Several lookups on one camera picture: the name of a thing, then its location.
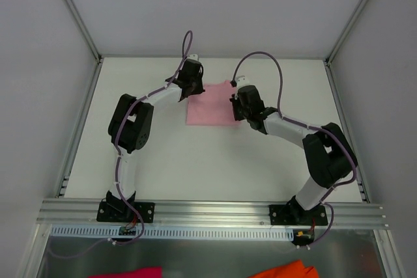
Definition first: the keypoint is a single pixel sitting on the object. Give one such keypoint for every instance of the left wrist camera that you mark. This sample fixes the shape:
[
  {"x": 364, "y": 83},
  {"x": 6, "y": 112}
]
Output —
[{"x": 194, "y": 57}]

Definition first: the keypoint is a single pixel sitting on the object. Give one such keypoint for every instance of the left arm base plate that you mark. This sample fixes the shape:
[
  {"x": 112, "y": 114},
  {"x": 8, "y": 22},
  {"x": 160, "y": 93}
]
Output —
[{"x": 108, "y": 214}]

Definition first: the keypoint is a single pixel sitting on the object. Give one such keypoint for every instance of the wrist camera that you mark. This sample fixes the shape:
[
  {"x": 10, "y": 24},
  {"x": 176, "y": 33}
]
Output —
[
  {"x": 239, "y": 82},
  {"x": 194, "y": 57}
]

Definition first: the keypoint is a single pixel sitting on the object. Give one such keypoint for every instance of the pink t shirt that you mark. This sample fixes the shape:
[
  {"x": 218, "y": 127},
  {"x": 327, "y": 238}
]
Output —
[{"x": 212, "y": 107}]

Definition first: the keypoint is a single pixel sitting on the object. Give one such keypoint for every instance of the aluminium mounting rail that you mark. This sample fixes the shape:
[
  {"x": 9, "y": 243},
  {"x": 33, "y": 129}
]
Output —
[{"x": 347, "y": 215}]

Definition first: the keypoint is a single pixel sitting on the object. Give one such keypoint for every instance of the left aluminium frame post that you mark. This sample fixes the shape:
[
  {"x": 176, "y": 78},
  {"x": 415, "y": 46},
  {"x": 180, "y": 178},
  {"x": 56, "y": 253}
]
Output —
[{"x": 82, "y": 28}]

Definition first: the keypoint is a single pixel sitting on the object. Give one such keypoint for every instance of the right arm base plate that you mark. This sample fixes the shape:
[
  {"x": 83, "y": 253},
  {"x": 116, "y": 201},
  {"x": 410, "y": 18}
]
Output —
[{"x": 283, "y": 214}]

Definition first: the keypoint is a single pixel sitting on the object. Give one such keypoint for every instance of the slotted cable duct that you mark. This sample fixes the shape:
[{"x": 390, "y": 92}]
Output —
[{"x": 171, "y": 232}]

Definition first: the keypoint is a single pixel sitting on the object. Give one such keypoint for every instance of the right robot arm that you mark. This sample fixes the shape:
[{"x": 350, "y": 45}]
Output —
[{"x": 330, "y": 159}]

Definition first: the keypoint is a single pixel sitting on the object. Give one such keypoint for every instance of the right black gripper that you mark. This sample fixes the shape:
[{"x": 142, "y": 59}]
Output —
[{"x": 238, "y": 109}]

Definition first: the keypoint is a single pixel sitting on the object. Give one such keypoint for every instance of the red t shirt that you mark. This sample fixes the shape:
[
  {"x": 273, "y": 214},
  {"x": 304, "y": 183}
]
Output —
[{"x": 148, "y": 272}]

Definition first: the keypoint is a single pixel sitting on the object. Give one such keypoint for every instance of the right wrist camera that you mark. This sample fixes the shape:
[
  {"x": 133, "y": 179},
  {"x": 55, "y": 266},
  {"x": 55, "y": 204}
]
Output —
[{"x": 239, "y": 82}]

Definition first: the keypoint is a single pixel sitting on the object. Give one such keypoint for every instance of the right aluminium frame post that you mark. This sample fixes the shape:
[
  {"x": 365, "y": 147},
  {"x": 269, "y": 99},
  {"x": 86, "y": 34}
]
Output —
[{"x": 353, "y": 18}]

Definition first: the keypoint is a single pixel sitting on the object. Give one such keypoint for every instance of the orange t shirt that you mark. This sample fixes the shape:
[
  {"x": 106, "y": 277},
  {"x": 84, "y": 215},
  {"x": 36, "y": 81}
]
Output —
[{"x": 294, "y": 269}]

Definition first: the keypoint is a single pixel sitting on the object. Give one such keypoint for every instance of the aluminium frame post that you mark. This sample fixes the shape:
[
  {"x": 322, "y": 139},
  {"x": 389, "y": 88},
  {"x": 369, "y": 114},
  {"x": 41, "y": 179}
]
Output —
[
  {"x": 82, "y": 28},
  {"x": 353, "y": 18}
]

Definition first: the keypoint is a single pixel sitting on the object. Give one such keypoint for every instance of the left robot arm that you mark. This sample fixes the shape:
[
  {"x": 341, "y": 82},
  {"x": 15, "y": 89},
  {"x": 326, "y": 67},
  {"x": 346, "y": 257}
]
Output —
[{"x": 130, "y": 127}]

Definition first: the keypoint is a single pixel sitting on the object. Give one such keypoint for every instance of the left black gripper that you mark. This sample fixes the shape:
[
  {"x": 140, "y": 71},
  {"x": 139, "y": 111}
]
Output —
[{"x": 193, "y": 84}]

